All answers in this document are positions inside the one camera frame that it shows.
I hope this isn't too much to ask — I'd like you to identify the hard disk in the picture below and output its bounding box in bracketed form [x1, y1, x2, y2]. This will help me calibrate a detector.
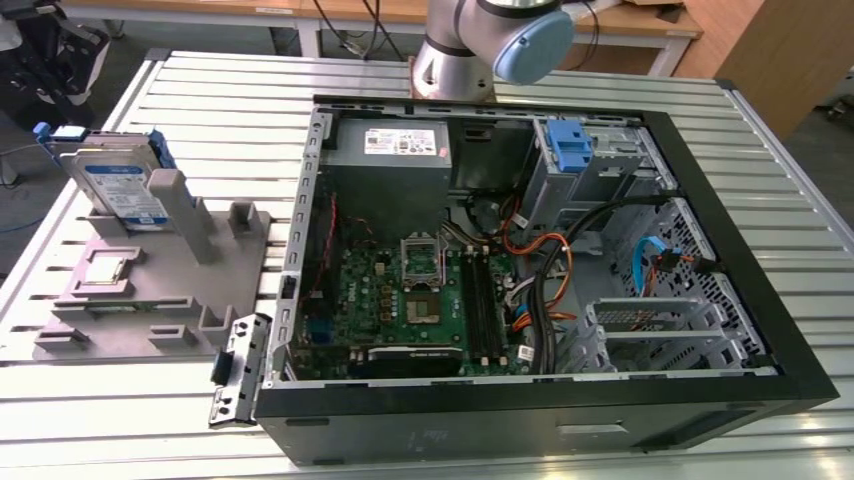
[31, 122, 178, 232]

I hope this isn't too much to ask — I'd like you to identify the blue data wire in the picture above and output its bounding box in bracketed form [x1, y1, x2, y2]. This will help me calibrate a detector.
[629, 236, 669, 300]

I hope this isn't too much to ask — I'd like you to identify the power wire with black plug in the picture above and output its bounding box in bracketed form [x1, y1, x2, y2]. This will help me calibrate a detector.
[655, 251, 727, 275]

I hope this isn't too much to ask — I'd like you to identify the grey metal disk bay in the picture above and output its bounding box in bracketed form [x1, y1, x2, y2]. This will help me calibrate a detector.
[564, 297, 759, 375]

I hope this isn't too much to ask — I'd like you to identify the long white-framed desk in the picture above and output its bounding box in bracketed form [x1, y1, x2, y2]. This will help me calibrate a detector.
[58, 0, 428, 59]

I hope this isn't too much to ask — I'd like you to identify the silver CPU chip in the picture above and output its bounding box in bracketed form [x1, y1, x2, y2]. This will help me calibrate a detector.
[81, 251, 129, 285]

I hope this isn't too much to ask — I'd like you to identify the grey parts rack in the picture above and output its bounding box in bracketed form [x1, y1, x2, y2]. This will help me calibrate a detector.
[31, 168, 276, 362]

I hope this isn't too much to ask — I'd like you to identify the green RAM stick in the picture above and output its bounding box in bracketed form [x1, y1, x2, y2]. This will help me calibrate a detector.
[85, 299, 145, 314]

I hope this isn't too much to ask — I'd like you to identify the grey power supply unit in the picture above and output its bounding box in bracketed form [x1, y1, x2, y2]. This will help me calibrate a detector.
[317, 118, 456, 236]

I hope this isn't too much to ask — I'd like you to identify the green motherboard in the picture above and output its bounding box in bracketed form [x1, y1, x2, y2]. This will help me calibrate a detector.
[292, 238, 536, 380]

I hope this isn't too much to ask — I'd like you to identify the open metal socket cover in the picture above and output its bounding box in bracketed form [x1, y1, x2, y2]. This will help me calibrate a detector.
[397, 236, 448, 292]

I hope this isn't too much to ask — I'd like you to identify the CPU socket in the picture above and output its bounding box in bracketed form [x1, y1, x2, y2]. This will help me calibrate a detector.
[404, 291, 446, 326]

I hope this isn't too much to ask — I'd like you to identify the blue plastic drive latch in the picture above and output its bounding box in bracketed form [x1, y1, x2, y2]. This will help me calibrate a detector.
[544, 119, 593, 172]

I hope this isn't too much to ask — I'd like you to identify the black RAM slot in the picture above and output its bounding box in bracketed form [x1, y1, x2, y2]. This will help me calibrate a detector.
[462, 249, 493, 365]
[477, 249, 509, 365]

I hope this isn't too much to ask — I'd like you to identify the black graphics card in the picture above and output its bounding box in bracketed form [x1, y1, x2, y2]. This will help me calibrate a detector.
[345, 344, 464, 379]

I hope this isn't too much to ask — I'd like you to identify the grey metal drive cage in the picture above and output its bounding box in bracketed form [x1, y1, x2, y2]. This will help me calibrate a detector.
[521, 115, 676, 254]

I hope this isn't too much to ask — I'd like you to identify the small wooden desk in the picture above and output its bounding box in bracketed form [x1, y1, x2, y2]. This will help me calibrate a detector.
[565, 0, 705, 77]

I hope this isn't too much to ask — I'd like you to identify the black open PC case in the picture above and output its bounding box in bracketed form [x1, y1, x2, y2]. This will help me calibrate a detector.
[256, 92, 840, 469]

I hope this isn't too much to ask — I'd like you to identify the wooden cabinet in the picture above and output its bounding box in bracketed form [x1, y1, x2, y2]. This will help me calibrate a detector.
[679, 0, 854, 144]

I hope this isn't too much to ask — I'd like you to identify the blue floor cable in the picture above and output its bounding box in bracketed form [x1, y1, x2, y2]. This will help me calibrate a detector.
[0, 218, 42, 239]

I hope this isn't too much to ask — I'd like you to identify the thin red wire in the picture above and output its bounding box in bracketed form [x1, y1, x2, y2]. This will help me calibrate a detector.
[324, 192, 341, 301]

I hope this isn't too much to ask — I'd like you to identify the grey metal card retainer bracket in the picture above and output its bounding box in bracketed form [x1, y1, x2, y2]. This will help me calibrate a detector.
[206, 312, 273, 430]

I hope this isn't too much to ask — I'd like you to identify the orange wire bundle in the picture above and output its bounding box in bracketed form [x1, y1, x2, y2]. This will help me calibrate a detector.
[500, 232, 578, 331]

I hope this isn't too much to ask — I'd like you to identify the thick black cable bundle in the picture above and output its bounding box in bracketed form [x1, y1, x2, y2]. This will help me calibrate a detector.
[532, 196, 672, 375]

